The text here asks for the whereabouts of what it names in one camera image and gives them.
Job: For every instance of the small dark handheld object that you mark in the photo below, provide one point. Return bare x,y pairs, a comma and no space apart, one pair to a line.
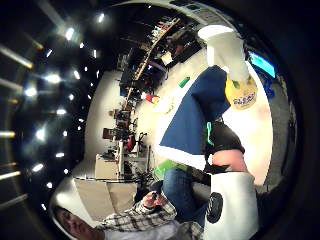
156,186

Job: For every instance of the blue and white box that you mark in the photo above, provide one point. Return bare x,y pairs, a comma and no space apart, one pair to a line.
186,123

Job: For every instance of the the person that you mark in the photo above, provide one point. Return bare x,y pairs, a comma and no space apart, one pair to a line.
133,220

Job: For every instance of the green box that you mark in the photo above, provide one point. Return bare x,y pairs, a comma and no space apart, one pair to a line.
166,167

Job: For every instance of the white cabinet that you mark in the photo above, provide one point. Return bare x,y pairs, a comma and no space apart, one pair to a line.
106,166

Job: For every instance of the red office chair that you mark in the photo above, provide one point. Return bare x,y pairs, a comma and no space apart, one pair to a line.
130,142

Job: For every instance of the blue cloth item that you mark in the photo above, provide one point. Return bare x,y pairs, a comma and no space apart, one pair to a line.
268,88

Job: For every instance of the small green block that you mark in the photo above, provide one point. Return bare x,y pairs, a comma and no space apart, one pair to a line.
184,81

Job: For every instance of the office desk with equipment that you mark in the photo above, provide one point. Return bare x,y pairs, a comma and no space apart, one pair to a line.
121,128

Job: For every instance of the lit blue monitor screen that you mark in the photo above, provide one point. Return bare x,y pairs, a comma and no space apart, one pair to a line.
262,63

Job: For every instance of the red object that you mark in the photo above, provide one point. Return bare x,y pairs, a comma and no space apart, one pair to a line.
150,98

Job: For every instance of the white bottle with yellow label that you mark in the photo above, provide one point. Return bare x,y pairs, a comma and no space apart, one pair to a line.
226,53

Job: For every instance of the long shelf with items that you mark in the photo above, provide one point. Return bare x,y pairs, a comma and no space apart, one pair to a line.
150,58

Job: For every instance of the group of ceiling lamps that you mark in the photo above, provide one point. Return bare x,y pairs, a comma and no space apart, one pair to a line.
53,78

